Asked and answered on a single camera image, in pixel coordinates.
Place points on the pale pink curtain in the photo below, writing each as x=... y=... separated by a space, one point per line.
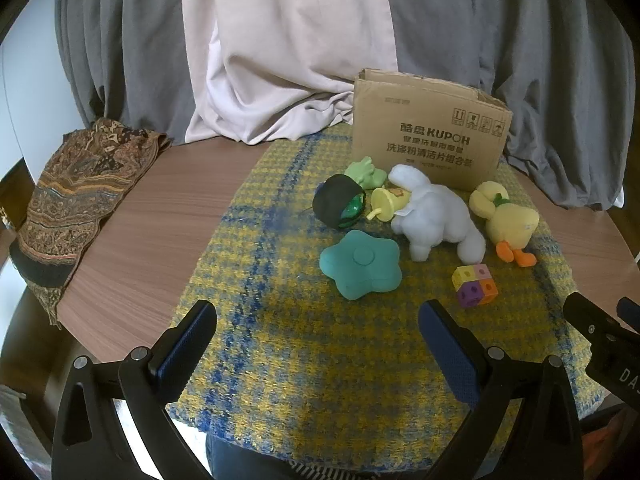
x=280 y=60

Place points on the black wheel toy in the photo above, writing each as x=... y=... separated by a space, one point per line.
x=336 y=201

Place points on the teal star toy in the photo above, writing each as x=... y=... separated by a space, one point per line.
x=361 y=270

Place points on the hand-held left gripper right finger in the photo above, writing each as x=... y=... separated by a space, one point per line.
x=450 y=347

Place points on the brown cardboard box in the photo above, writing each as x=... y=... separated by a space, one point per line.
x=430 y=130

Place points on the grey curtain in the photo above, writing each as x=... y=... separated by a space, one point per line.
x=545 y=60

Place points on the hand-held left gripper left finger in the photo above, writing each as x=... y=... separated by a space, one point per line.
x=186 y=342

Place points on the yellow blue checked mat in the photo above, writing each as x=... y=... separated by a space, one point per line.
x=310 y=320

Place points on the green frog toy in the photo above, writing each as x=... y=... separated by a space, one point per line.
x=366 y=173

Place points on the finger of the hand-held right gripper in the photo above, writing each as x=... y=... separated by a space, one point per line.
x=587 y=316
x=630 y=311

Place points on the yellow toy cup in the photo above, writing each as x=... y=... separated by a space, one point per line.
x=386 y=201

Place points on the brown paisley cloth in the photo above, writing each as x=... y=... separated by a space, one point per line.
x=65 y=210

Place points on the multicoloured cube toy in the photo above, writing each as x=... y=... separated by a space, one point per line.
x=474 y=285

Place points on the yellow plush duck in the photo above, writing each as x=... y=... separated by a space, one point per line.
x=510 y=220

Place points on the white plush elephant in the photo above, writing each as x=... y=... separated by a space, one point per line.
x=435 y=212

